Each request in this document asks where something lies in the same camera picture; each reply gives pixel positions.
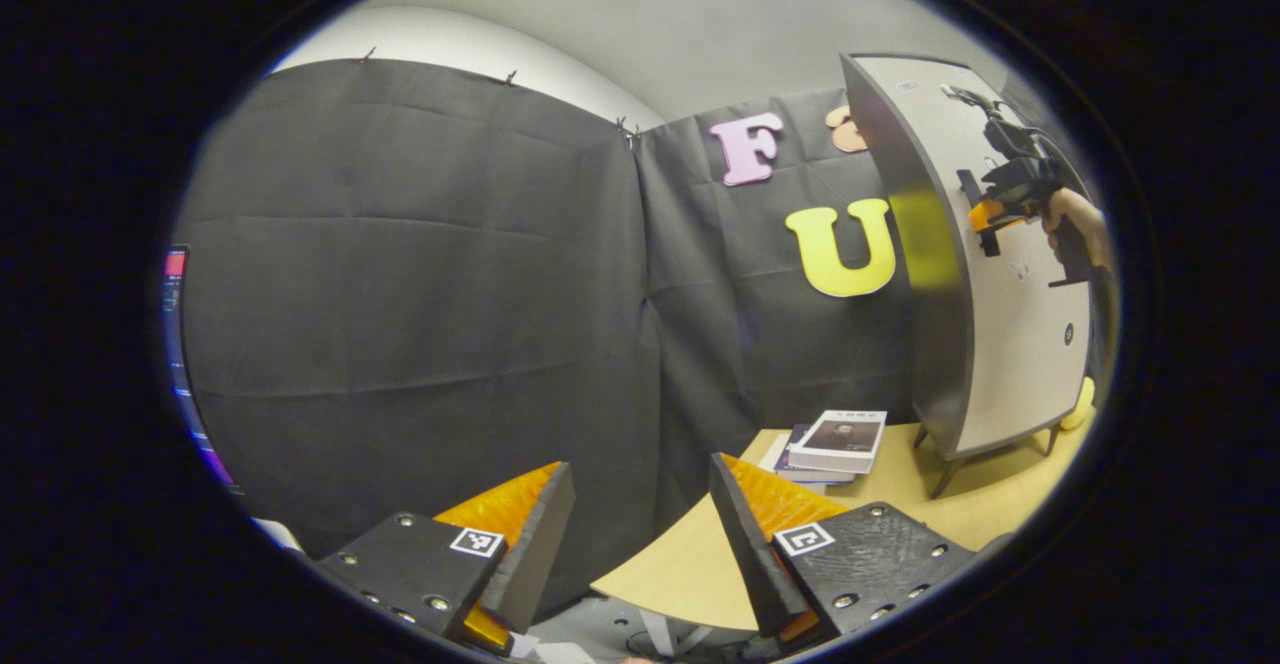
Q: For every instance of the yellow bun-shaped toy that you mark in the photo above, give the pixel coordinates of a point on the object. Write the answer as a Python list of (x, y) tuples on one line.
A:
[(1080, 406)]

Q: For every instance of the dark grey cabinet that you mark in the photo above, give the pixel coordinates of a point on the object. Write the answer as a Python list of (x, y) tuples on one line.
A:
[(930, 344)]

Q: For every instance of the computer monitor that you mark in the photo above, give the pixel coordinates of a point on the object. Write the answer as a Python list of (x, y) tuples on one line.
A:
[(175, 294)]

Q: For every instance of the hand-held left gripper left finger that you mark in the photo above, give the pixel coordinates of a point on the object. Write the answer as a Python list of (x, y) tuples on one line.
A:
[(540, 554)]

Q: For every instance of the white portrait-cover book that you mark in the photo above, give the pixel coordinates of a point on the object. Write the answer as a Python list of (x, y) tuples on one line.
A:
[(840, 439)]

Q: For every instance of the blue-cover book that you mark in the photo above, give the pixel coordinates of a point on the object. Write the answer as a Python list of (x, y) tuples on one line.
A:
[(800, 472)]

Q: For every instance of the light grey cabinet door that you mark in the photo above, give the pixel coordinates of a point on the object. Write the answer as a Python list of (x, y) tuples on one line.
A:
[(1010, 344)]

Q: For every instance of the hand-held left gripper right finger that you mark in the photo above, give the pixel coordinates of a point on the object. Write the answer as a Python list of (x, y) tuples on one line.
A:
[(745, 554)]

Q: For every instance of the black backdrop cloth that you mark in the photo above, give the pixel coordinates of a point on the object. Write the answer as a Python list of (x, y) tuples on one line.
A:
[(400, 294)]

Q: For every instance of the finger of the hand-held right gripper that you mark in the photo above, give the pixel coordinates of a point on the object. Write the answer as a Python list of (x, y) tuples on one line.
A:
[(985, 214)]

